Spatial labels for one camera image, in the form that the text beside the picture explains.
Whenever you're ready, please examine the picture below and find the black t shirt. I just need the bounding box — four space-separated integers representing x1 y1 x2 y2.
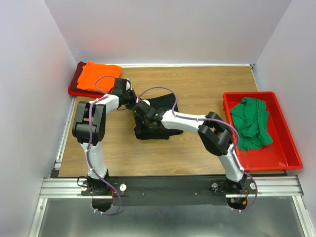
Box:
134 93 184 140

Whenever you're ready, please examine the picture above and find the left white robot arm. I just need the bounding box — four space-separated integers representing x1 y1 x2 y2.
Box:
72 76 137 195

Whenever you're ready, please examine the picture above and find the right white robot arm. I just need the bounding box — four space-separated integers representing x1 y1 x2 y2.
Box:
133 100 247 194

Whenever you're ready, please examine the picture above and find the orange folded t shirt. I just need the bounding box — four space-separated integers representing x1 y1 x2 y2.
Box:
77 61 122 92

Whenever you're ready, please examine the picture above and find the maroon folded t shirt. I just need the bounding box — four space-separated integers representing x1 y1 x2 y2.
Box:
69 62 86 91

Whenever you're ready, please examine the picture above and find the red folded t shirt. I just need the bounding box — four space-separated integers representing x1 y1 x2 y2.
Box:
68 86 104 99

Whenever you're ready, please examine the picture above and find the green t shirt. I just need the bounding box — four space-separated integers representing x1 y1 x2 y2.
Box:
230 97 273 151

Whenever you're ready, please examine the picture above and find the red plastic bin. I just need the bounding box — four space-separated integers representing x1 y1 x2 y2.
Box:
223 91 303 172

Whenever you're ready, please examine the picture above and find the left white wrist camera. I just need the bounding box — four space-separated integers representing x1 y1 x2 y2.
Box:
125 79 132 91

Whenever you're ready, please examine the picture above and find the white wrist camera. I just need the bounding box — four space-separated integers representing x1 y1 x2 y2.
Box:
125 79 132 91
136 98 151 106

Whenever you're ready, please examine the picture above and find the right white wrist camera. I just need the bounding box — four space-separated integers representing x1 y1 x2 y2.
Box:
136 98 151 106

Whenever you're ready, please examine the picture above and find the aluminium frame rail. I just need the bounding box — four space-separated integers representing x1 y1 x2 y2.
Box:
39 176 303 198

